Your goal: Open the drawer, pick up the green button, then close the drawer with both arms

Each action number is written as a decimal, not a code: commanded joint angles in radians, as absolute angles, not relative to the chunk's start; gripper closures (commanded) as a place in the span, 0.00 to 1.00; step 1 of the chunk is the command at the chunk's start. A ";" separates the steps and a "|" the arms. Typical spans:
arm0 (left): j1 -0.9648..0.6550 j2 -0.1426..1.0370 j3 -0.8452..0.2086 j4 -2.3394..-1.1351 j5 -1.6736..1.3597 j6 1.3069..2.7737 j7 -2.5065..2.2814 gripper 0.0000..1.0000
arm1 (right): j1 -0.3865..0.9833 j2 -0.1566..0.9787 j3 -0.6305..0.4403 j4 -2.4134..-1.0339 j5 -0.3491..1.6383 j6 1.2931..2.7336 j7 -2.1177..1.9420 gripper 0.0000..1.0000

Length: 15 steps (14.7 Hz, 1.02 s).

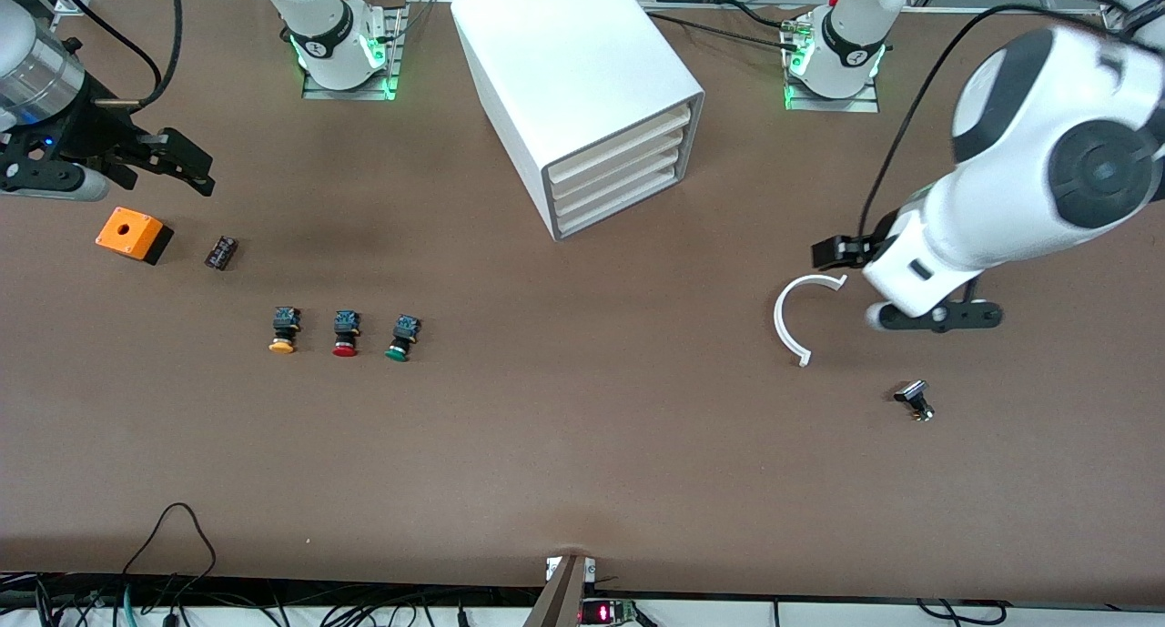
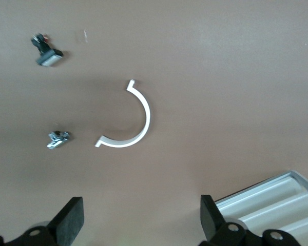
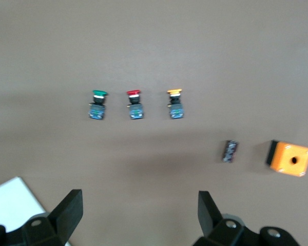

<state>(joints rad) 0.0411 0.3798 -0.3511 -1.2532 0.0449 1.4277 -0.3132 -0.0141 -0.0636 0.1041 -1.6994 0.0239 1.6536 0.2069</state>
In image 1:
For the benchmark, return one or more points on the yellow mushroom push button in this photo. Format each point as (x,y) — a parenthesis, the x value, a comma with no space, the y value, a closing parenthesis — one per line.
(285,328)

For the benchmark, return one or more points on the red mushroom push button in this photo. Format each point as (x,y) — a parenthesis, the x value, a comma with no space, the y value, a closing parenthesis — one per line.
(346,333)

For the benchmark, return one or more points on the black silver push button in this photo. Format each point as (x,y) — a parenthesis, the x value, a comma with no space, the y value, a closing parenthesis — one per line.
(915,399)

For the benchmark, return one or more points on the white curved plastic arc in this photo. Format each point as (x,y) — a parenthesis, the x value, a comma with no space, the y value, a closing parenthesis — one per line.
(781,322)

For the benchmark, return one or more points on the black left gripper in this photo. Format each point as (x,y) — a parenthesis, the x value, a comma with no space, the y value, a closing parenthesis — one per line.
(845,249)

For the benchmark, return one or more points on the orange button enclosure box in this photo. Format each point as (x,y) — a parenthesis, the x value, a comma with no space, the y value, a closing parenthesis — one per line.
(127,231)

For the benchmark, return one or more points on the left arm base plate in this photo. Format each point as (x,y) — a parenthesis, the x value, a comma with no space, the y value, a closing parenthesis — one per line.
(833,104)

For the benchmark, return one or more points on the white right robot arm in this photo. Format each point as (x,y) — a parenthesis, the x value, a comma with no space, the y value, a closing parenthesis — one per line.
(320,22)

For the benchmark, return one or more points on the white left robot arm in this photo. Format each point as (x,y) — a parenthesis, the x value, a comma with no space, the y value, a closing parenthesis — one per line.
(1019,154)

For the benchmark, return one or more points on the aluminium profile post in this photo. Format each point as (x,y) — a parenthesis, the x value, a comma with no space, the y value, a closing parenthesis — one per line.
(560,595)

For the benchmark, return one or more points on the green mushroom push button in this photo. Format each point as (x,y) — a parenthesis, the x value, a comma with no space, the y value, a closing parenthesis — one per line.
(402,338)

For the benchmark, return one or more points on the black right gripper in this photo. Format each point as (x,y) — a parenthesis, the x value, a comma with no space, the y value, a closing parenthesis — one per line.
(94,128)

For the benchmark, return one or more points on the green circuit board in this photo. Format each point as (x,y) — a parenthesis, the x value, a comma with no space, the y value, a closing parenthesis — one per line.
(608,612)

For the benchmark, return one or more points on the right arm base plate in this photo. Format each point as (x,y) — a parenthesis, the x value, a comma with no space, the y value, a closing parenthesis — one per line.
(393,45)

